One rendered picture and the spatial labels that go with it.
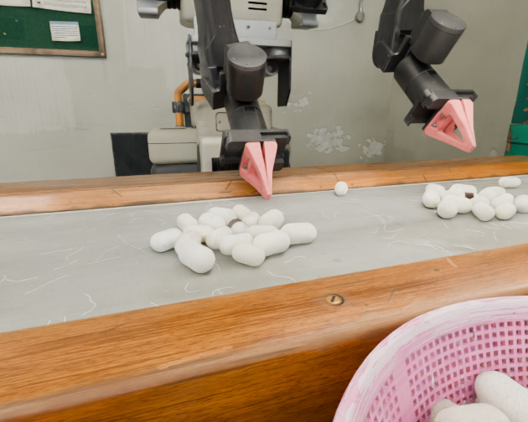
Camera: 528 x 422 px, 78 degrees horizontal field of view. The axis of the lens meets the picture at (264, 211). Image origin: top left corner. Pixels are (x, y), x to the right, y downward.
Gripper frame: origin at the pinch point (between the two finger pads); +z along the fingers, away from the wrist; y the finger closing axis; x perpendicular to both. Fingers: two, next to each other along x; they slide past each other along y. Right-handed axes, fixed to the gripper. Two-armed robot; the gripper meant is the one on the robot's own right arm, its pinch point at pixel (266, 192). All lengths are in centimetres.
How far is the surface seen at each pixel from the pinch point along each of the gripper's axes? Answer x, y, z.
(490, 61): 37, 161, -104
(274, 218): -7.5, -3.0, 8.7
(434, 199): -5.9, 20.2, 7.2
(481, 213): -9.3, 21.5, 11.7
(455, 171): 4.3, 41.1, -5.2
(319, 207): -0.9, 6.5, 3.7
